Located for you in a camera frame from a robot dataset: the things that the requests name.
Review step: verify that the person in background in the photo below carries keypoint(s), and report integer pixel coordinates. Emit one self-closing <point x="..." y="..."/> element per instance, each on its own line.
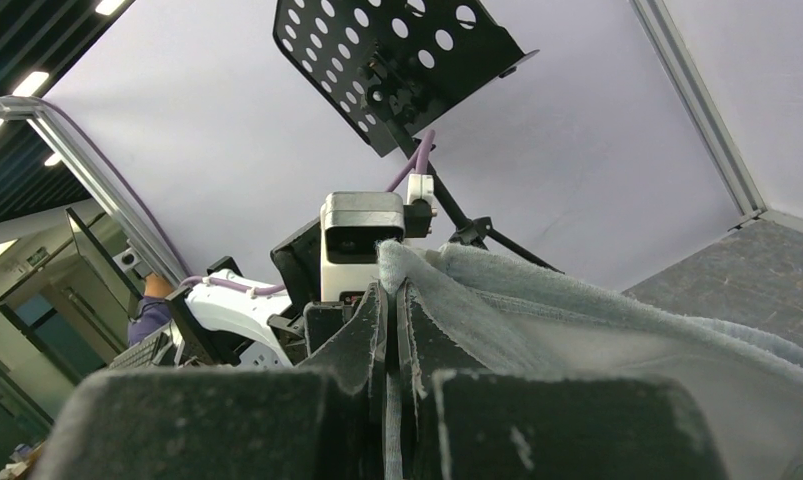
<point x="153" y="312"/>

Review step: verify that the black perforated music stand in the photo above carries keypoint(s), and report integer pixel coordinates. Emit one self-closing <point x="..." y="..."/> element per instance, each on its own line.
<point x="392" y="68"/>

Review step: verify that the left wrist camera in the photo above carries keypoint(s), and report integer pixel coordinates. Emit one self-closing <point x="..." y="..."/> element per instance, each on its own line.
<point x="352" y="224"/>

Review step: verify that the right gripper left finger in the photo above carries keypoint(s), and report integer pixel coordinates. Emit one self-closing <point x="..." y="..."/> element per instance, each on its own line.
<point x="319" y="420"/>

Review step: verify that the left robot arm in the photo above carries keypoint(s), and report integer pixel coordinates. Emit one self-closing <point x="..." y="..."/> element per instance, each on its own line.
<point x="227" y="319"/>

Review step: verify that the grey zip-up jacket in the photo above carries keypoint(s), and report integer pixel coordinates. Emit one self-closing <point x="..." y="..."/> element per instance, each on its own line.
<point x="513" y="316"/>

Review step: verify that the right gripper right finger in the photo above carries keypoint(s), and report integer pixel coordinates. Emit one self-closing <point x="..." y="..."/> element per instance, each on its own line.
<point x="461" y="420"/>

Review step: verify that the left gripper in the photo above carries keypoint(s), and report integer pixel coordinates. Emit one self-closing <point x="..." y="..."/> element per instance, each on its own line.
<point x="309" y="321"/>

